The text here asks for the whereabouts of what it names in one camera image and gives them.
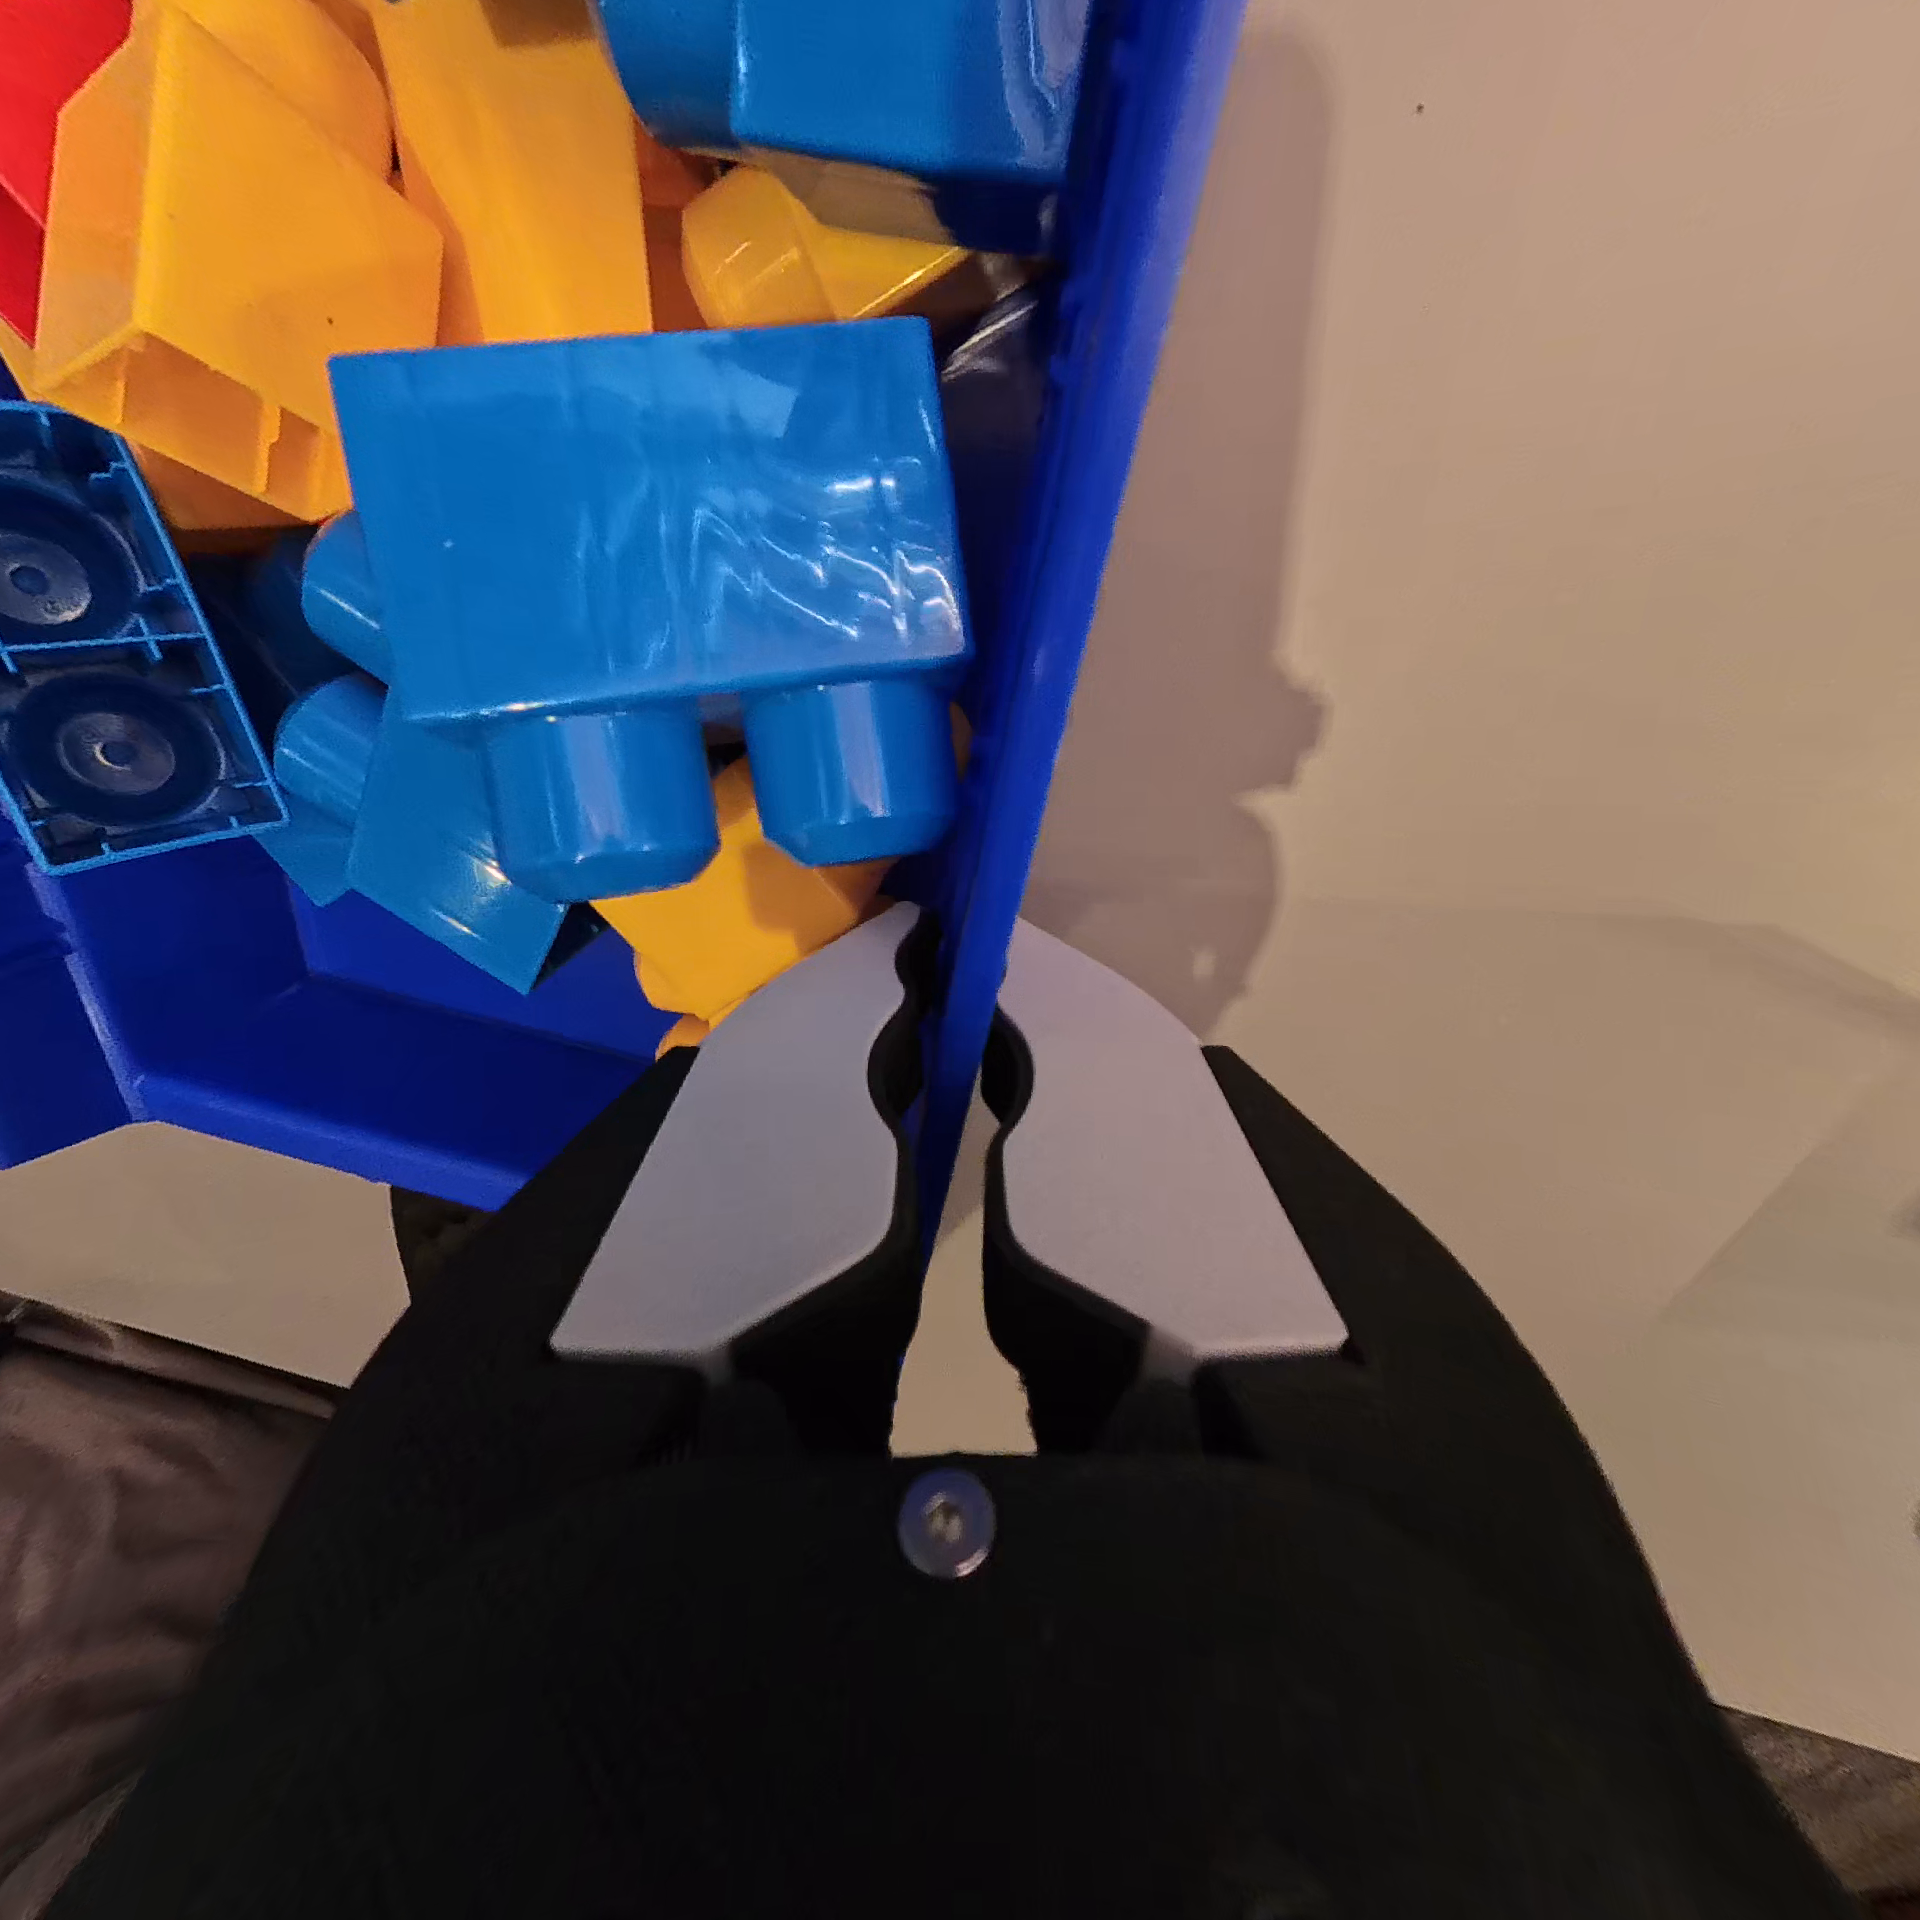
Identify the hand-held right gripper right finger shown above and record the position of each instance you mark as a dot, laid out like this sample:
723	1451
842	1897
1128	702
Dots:
1155	1201

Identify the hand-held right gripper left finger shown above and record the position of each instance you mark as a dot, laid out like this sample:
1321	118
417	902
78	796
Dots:
750	1185

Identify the blue plastic bin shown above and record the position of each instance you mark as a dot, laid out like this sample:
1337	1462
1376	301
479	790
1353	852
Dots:
1051	601

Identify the pile of colourful building blocks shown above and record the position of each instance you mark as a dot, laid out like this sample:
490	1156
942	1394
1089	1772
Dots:
644	511

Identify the person's dark trousers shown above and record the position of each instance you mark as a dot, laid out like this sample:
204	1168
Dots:
105	1500

